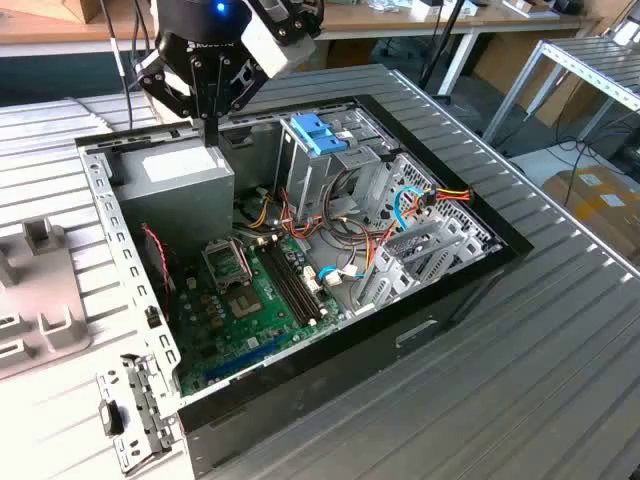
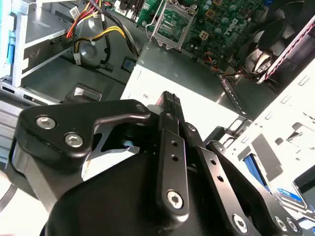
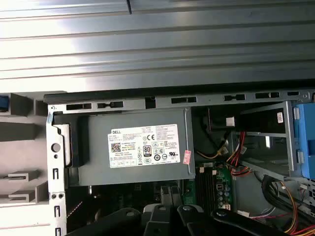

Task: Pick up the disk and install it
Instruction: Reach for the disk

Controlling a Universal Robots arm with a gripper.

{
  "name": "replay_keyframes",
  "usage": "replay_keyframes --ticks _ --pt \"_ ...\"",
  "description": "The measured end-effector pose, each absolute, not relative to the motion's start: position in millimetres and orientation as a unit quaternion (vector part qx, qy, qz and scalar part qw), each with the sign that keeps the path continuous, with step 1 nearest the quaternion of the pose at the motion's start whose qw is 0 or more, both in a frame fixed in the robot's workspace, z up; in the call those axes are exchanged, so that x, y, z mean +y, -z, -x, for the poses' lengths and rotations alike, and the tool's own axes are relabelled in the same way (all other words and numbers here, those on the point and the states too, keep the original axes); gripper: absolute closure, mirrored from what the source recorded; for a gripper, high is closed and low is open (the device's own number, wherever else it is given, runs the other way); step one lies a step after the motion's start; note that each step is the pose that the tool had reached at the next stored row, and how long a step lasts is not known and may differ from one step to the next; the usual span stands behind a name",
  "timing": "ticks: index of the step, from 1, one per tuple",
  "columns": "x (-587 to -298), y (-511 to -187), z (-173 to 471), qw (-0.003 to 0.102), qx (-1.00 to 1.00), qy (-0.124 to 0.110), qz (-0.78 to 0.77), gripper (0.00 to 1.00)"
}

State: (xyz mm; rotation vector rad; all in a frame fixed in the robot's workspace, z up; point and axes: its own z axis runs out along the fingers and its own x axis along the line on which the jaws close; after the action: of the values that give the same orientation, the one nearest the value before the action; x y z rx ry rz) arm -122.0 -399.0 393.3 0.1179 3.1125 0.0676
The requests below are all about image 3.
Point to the open black PC case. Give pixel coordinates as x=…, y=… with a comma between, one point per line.
x=61, y=159

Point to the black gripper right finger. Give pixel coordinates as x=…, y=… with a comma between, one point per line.
x=189, y=216

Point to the silver optical drive cage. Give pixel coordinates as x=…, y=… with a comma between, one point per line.
x=289, y=137

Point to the blue plastic drive bracket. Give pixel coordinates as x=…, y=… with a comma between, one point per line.
x=306, y=137

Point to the grey power supply unit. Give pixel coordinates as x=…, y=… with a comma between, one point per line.
x=128, y=173

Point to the black RAM slot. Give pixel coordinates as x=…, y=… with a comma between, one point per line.
x=212, y=189
x=208, y=189
x=203, y=189

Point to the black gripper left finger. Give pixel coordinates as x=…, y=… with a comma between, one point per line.
x=155, y=221

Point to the grey parts rack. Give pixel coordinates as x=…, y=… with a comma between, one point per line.
x=22, y=157

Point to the white motherboard connector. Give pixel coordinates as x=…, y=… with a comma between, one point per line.
x=226, y=207

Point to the green motherboard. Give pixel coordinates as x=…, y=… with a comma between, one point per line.
x=222, y=173

